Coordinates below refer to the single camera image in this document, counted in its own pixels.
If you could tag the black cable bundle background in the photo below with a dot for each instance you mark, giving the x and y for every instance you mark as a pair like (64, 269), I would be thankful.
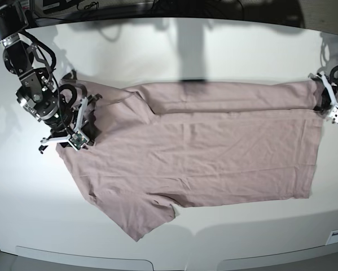
(91, 5)

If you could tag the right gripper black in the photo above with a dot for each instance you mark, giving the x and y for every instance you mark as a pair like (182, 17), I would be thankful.
(64, 119)

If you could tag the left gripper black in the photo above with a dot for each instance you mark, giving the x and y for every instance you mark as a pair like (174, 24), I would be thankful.
(324, 103)

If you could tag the mauve pink T-shirt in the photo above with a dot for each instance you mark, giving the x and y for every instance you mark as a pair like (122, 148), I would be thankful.
(196, 144)

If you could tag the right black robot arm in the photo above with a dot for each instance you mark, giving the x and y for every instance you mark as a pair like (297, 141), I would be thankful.
(34, 63)

